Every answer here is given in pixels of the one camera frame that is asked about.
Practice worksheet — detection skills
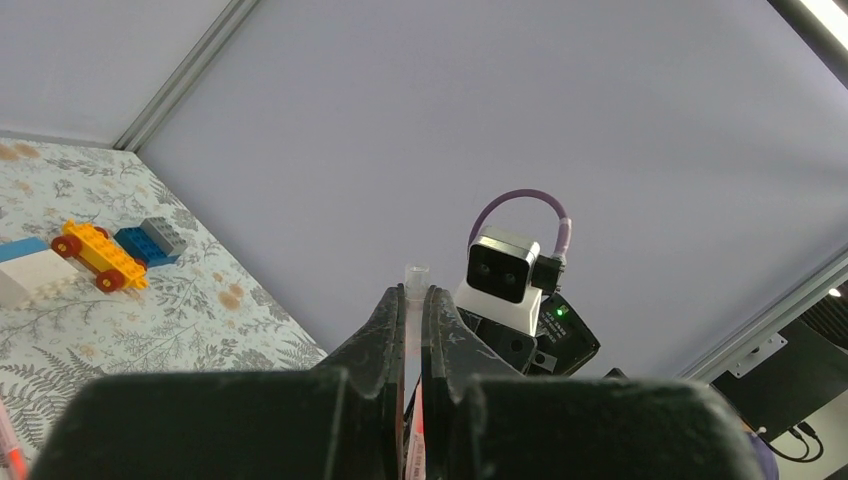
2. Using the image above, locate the orange toy car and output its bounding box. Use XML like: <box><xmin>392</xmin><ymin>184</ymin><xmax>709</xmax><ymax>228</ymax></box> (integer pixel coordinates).
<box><xmin>50</xmin><ymin>219</ymin><xmax>149</xmax><ymax>293</ymax></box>

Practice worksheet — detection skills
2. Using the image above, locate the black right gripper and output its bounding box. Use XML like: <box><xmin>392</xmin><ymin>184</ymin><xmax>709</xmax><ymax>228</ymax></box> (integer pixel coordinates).
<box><xmin>458</xmin><ymin>293</ymin><xmax>600</xmax><ymax>376</ymax></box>

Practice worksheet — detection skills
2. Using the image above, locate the blue grey toy block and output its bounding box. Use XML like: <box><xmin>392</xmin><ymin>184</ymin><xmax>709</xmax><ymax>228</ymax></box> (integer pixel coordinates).
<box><xmin>113</xmin><ymin>217</ymin><xmax>188</xmax><ymax>269</ymax></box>

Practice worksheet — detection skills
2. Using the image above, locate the floral patterned table mat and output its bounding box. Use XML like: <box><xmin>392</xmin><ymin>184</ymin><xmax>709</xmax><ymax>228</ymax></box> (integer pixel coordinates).
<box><xmin>1</xmin><ymin>138</ymin><xmax>325</xmax><ymax>462</ymax></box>

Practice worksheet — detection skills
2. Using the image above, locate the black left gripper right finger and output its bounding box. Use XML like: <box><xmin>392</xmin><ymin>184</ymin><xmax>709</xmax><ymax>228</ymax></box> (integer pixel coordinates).
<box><xmin>421</xmin><ymin>286</ymin><xmax>763</xmax><ymax>479</ymax></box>

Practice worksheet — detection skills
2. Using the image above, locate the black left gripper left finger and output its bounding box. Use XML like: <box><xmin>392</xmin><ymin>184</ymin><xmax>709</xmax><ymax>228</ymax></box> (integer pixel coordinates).
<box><xmin>30</xmin><ymin>285</ymin><xmax>405</xmax><ymax>479</ymax></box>

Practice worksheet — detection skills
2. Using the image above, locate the blue white toy block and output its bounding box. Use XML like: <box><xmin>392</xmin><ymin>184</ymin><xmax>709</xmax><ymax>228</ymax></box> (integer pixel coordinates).
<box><xmin>1</xmin><ymin>237</ymin><xmax>80</xmax><ymax>309</ymax></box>

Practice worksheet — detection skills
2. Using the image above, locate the red gel pen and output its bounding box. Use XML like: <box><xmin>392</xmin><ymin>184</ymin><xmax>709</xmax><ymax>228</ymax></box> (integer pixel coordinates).
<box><xmin>1</xmin><ymin>404</ymin><xmax>28</xmax><ymax>480</ymax></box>

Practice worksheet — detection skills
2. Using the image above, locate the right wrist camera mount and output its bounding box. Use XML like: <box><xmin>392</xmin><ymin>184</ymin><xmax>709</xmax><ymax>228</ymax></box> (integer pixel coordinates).
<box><xmin>453</xmin><ymin>226</ymin><xmax>566</xmax><ymax>337</ymax></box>

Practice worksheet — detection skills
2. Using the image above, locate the transparent red pen cap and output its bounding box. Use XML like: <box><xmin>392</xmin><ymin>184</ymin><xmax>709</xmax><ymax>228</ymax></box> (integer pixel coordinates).
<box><xmin>404</xmin><ymin>264</ymin><xmax>431</xmax><ymax>400</ymax></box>

